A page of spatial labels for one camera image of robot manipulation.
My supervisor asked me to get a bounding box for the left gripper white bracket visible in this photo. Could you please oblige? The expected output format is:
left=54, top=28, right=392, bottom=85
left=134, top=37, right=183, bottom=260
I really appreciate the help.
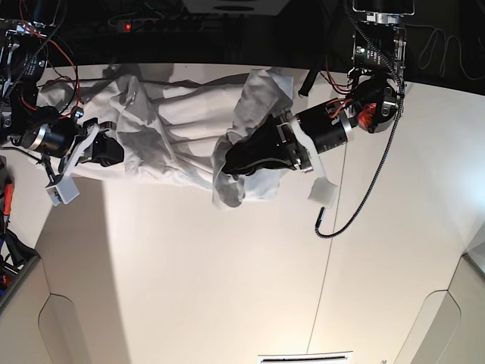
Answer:
left=222, top=102, right=358, bottom=176

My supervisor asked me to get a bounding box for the black braided camera cable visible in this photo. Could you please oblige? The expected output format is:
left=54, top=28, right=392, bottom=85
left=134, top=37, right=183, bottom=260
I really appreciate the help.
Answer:
left=314, top=0, right=408, bottom=240

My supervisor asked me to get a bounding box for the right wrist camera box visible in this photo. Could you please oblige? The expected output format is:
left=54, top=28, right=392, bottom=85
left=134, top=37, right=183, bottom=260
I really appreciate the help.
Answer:
left=45, top=176, right=80, bottom=206

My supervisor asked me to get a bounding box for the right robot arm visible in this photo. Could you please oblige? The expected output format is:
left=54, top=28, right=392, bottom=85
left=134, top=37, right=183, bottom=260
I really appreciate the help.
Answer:
left=1, top=1, right=124, bottom=181

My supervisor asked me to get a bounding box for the white cable on floor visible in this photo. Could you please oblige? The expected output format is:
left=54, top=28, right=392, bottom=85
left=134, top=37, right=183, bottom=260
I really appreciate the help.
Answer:
left=405, top=22, right=485, bottom=83

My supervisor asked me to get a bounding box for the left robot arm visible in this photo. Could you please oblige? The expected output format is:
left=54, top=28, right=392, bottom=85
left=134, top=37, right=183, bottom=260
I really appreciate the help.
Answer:
left=222, top=1, right=415, bottom=176

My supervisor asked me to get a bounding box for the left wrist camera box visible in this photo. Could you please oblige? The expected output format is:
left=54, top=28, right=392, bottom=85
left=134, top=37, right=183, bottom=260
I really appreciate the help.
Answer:
left=308, top=177, right=339, bottom=209

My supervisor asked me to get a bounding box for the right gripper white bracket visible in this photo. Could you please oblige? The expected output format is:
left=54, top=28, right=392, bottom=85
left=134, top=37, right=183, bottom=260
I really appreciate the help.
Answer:
left=20, top=118, right=124, bottom=178

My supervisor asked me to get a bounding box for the white monitor stand base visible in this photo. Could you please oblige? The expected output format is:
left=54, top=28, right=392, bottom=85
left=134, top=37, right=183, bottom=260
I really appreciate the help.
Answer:
left=183, top=0, right=289, bottom=16

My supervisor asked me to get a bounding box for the tool bin at left edge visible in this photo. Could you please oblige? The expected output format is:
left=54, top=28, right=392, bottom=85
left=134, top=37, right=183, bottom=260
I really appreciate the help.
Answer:
left=1, top=156, right=40, bottom=305

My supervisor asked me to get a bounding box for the white t-shirt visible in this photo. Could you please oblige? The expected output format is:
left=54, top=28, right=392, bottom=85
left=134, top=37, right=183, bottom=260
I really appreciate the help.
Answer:
left=36, top=67, right=296, bottom=212

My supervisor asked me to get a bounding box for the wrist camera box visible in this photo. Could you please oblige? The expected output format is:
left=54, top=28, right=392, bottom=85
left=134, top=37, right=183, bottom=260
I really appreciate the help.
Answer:
left=308, top=177, right=339, bottom=209
left=45, top=176, right=80, bottom=206

